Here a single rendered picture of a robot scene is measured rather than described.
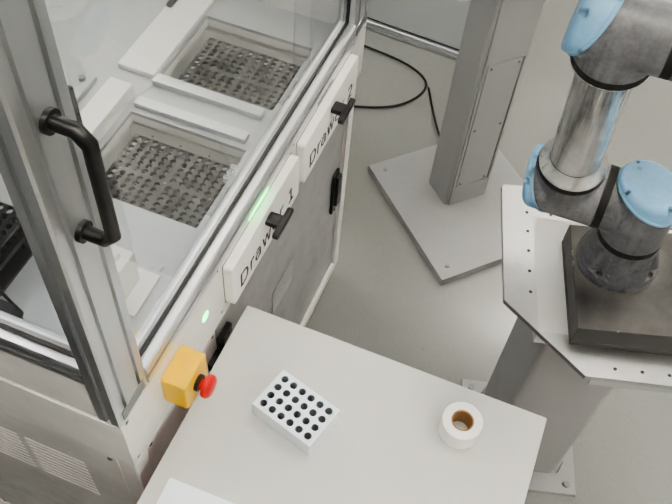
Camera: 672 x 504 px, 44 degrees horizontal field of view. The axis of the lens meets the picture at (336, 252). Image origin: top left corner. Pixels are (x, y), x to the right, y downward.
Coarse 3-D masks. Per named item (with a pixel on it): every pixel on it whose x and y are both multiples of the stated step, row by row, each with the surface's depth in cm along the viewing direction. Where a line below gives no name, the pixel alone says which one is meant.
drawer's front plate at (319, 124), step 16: (352, 64) 172; (336, 80) 169; (352, 80) 176; (336, 96) 168; (352, 96) 181; (320, 112) 163; (320, 128) 164; (304, 144) 158; (320, 144) 169; (304, 160) 161; (304, 176) 165
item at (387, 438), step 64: (256, 320) 154; (256, 384) 146; (320, 384) 147; (384, 384) 148; (448, 384) 148; (192, 448) 139; (256, 448) 139; (320, 448) 140; (384, 448) 141; (448, 448) 141; (512, 448) 142
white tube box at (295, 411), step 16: (272, 384) 142; (288, 384) 142; (304, 384) 143; (256, 400) 140; (272, 400) 140; (288, 400) 141; (304, 400) 141; (320, 400) 141; (272, 416) 139; (288, 416) 139; (304, 416) 139; (320, 416) 140; (336, 416) 140; (288, 432) 138; (304, 432) 137; (320, 432) 138; (304, 448) 138
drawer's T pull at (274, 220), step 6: (288, 210) 150; (270, 216) 149; (276, 216) 149; (282, 216) 150; (288, 216) 149; (270, 222) 148; (276, 222) 149; (282, 222) 149; (276, 228) 148; (282, 228) 148; (276, 234) 147
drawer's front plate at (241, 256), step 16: (288, 160) 155; (288, 176) 154; (272, 192) 150; (288, 192) 158; (272, 208) 151; (256, 224) 146; (240, 240) 144; (256, 240) 148; (240, 256) 142; (224, 272) 141; (240, 272) 145; (240, 288) 149
